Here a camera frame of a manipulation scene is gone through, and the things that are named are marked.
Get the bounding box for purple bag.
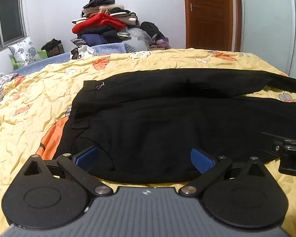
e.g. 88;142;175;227
155;37;169;49

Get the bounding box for pile of folded clothes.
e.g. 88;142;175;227
70;0;139;47

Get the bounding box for brown wooden door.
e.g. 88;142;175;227
183;0;242;51

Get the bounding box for black backpack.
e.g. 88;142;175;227
140;21;166;45

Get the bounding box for clear plastic bag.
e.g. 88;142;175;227
127;27;151;51

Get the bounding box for sliding window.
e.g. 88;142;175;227
0;0;28;55

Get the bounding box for green plastic chair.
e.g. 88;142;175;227
11;49;49;69

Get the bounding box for blue blanket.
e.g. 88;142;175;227
12;42;140;73

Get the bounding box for white floral wardrobe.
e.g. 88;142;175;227
239;0;296;80

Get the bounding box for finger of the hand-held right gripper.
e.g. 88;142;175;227
260;128;296;159

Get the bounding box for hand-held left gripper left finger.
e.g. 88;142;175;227
23;146;114;198

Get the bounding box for yellow floral quilt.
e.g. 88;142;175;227
0;47;296;237

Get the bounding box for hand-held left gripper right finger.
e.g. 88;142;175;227
179;148;271;198

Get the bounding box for striped cloth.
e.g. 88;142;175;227
0;72;18;110

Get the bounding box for black and white cloth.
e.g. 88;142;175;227
70;45;97;60

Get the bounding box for black bag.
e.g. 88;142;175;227
41;39;65;57

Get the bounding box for grey floral pillow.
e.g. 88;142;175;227
8;37;41;66

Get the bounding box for black pants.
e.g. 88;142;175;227
56;68;296;184

